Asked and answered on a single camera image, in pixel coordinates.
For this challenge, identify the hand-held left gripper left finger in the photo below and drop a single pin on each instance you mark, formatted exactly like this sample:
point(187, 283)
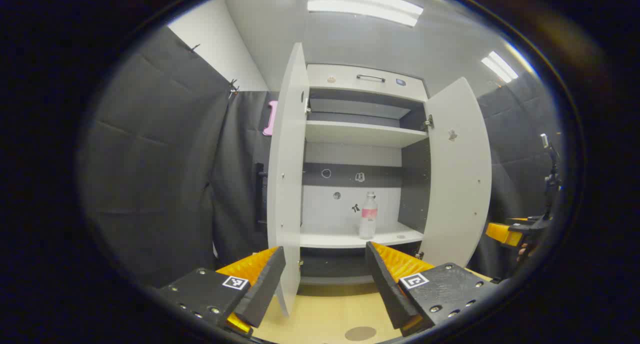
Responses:
point(265, 289)

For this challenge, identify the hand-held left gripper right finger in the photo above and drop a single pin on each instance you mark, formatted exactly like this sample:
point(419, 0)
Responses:
point(387, 289)

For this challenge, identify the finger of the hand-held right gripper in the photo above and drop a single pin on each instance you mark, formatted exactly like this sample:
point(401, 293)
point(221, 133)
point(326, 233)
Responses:
point(500, 232)

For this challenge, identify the round brown coaster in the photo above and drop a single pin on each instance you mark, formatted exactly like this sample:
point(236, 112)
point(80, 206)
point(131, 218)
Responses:
point(360, 333)

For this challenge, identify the clear bottle with pink label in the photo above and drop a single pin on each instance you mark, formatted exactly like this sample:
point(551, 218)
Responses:
point(368, 224)

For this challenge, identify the white and grey cabinet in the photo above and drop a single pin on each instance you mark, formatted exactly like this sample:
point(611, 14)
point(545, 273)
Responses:
point(350, 133)

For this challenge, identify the black stand with white top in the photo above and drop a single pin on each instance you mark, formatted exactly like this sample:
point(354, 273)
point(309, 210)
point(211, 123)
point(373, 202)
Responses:
point(551, 179)

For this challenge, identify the black backdrop cloth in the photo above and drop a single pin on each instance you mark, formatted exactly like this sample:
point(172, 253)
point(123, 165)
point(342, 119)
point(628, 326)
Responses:
point(515, 133)
point(150, 158)

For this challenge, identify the small ceiling light panel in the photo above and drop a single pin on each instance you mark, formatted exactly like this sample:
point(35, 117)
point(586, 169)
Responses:
point(500, 66)

